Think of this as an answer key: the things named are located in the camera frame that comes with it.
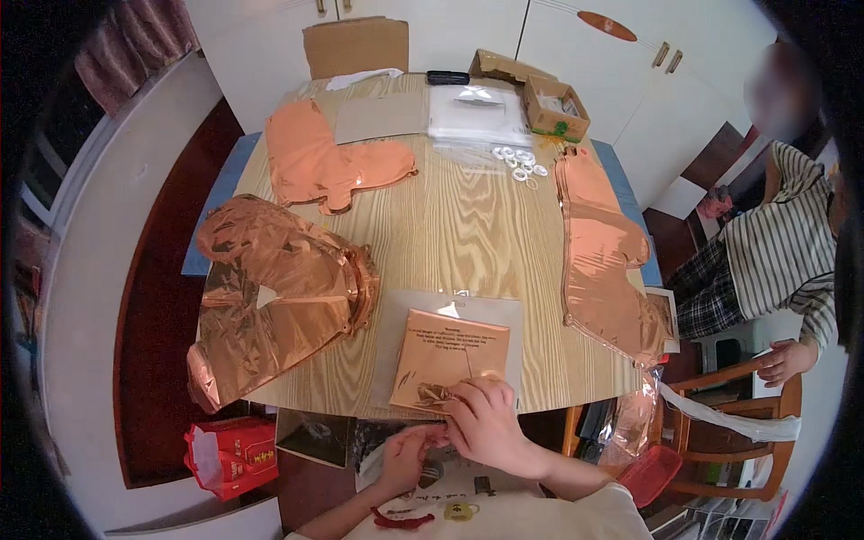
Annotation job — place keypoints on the dark flat box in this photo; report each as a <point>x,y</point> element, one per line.
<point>314,435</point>

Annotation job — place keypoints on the printed photo card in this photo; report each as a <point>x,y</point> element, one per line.
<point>665,317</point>

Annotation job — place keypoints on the orange oval door sticker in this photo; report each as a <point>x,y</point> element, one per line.
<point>606,25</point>

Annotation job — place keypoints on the flat rose gold foil balloon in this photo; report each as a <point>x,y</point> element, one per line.
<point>317,158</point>

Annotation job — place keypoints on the grey cardboard sheet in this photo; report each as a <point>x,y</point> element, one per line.
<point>381,116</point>

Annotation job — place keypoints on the white plastic strip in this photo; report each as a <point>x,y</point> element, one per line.
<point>736,422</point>

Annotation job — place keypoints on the black remote control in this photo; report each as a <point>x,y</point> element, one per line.
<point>447,77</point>

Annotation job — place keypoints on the red plastic basket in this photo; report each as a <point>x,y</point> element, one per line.
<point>651,476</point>

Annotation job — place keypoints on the wooden chair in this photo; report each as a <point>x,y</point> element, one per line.
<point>736,425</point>

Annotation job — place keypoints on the blue mat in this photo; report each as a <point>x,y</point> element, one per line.
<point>223,196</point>

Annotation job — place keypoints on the crumpled rose gold foil balloon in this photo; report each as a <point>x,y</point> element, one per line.
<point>277,283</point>

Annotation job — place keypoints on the pile of white plastic rings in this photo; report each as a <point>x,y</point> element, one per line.
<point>520,162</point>

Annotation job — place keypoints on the person's right fingers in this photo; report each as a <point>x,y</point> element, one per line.
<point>478,395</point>

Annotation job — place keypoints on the red gift bag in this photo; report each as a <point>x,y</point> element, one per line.
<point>233,455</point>

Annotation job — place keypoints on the pink curtain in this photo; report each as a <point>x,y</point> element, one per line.
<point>135,47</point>

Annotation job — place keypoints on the stack of clear plastic bags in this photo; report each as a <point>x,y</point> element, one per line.
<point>476,118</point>

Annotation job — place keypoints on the brown cardboard flap piece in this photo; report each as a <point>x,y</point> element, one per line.
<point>503,66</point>

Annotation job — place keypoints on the small open cardboard box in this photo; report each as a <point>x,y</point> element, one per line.
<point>557,111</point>

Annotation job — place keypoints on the rose gold foil balloon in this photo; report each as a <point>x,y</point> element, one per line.
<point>439,354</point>
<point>317,158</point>
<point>277,283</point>

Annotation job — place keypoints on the person's left hand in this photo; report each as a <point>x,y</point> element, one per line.
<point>403,462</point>

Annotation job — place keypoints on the stack of rose gold balloons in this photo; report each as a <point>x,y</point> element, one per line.
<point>601,263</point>

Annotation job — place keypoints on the stack of printed papers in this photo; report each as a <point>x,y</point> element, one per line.
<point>732,520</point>

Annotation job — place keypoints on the hanging clear foil wrapper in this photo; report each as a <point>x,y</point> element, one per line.
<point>631,418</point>

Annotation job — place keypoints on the white cloth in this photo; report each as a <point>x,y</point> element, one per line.
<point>361,77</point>

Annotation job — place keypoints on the clear plastic packing bag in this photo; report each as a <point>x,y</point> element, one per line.
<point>405,317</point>

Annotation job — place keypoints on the person's left fingers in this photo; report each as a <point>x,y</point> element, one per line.
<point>426,435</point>

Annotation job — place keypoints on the person's right hand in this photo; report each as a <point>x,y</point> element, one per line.
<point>489,428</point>

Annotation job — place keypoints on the pink cloth item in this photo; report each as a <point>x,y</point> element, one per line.
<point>715,202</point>

